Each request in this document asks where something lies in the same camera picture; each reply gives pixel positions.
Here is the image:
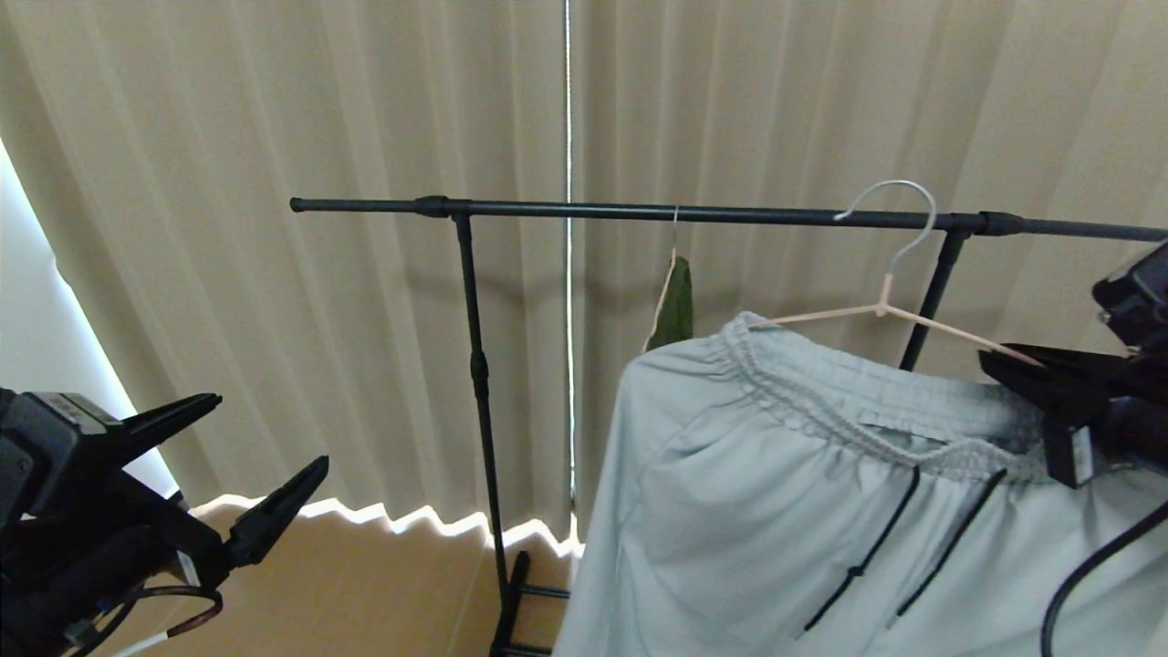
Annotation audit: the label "green long-sleeved shirt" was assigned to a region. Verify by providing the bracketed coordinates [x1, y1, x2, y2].
[646, 256, 694, 352]

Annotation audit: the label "black clothes rack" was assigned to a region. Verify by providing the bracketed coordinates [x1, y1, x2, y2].
[289, 194, 1168, 657]

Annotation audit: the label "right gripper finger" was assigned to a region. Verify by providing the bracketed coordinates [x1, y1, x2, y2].
[978, 342, 1132, 422]

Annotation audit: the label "beige curtain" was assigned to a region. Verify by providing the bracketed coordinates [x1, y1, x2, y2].
[0, 0, 1168, 559]

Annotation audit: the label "black cable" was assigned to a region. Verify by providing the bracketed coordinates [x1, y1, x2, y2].
[64, 586, 225, 657]
[1040, 497, 1168, 657]

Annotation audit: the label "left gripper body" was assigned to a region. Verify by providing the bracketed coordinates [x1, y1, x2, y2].
[0, 388, 231, 657]

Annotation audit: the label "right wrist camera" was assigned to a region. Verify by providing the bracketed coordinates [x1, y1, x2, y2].
[1092, 242, 1168, 346]

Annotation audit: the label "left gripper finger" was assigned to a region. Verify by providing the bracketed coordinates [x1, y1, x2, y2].
[222, 454, 330, 568]
[114, 392, 224, 462]

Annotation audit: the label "pale grey shorts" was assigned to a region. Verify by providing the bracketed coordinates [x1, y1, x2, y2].
[553, 311, 1168, 657]

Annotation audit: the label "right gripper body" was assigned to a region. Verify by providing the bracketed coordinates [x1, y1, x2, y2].
[1042, 351, 1168, 489]

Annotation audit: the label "pink clothes hanger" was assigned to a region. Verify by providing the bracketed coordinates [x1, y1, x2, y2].
[642, 206, 682, 353]
[748, 180, 1046, 369]

